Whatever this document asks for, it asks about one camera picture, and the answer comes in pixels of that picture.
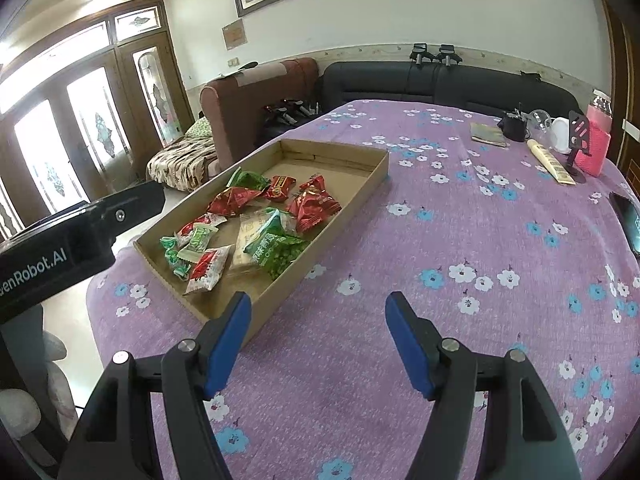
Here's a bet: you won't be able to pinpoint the red long snack packet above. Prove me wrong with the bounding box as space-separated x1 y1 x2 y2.
264 176 296 203

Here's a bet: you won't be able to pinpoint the yellow cake bar packet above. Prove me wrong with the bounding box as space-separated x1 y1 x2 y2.
233 209 272 255

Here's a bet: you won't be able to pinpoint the red foil snack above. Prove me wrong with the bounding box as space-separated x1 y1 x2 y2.
288 174 341 233
206 186 262 217

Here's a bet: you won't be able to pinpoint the purple floral tablecloth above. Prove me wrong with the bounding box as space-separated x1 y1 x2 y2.
86 97 640 480

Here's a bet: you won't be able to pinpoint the olive flat booklet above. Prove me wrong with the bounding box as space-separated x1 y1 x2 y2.
470 122 509 148

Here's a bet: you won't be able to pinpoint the patterned blanket daybed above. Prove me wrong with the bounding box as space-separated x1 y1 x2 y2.
146 116 220 192

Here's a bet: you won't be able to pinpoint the black smartphone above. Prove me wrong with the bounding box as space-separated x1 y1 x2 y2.
608 192 640 259

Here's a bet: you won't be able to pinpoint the red foil snack lower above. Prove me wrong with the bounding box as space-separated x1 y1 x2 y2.
288 174 341 233

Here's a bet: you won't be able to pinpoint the green foil snack left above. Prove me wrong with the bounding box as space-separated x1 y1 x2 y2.
227 167 271 192

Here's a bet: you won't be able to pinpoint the red foil snack upper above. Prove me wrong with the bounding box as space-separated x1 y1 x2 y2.
206 186 262 217

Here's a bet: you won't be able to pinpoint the black leather sofa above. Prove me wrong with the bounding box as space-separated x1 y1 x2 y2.
317 61 582 117

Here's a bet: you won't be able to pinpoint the black small container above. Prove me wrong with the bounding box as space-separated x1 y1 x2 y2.
498 105 528 143

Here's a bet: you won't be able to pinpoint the white red flat snack packet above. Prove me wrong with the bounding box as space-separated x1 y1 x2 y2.
175 212 227 248

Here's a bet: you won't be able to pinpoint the brown armchair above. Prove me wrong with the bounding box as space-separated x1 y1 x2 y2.
200 58 319 170

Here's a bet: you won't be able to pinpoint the clear plastic cup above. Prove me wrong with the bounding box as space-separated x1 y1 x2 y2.
524 110 552 145

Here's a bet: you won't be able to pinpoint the brown cardboard tray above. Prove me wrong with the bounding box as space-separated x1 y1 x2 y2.
134 139 390 338

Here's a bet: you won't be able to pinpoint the white green snack packet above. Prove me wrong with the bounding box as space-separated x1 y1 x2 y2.
178 228 216 263

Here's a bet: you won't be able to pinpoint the small green candy packet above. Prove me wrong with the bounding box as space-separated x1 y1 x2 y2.
160 236 192 282

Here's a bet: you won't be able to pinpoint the black grippers on sofa back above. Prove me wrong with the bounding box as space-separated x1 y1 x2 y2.
409 44 462 67

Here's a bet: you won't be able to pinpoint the cream long tube packet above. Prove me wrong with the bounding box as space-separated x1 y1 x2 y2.
526 139 576 185

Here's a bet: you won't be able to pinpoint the dark green pea snack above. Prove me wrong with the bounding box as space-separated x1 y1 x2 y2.
245 207 309 280

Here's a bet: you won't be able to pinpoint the white kettle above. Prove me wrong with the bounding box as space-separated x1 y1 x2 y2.
549 117 570 155

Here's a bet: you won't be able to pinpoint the black phone stand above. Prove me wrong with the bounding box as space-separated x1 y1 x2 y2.
564 110 590 184

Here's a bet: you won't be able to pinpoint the wooden glass door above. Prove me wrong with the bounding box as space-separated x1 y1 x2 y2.
1 0 194 238

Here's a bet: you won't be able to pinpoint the pink sleeved water bottle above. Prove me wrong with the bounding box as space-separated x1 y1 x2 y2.
575 89 613 177

